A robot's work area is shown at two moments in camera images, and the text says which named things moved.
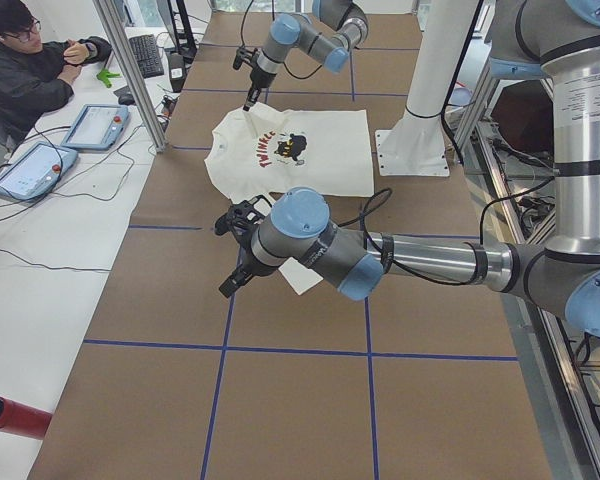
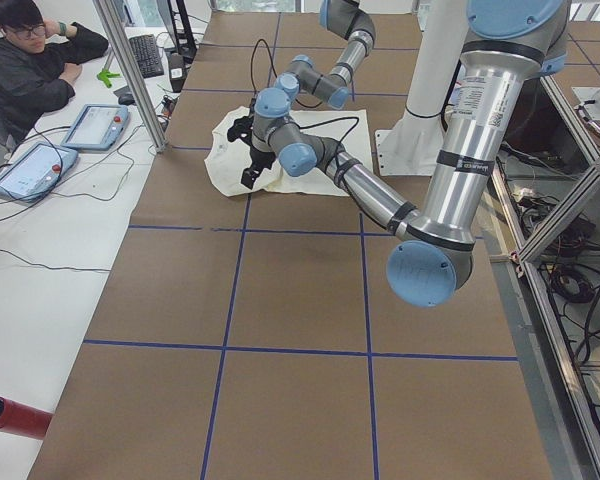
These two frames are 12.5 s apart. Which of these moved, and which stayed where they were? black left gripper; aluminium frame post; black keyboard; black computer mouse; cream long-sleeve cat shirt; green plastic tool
Moved: cream long-sleeve cat shirt; black left gripper
Stayed: green plastic tool; black keyboard; aluminium frame post; black computer mouse
